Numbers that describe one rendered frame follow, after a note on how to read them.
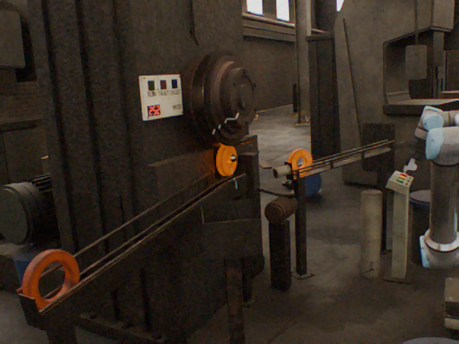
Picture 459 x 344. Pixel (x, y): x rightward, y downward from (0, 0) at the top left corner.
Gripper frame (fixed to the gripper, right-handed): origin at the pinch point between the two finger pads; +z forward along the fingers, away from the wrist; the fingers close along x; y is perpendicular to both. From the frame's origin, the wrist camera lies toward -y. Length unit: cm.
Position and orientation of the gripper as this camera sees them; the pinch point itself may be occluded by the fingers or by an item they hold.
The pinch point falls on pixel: (404, 170)
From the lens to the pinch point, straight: 252.3
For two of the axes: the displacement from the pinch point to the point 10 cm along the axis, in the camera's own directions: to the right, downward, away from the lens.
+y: 8.4, 3.8, -4.0
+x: 5.0, -2.1, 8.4
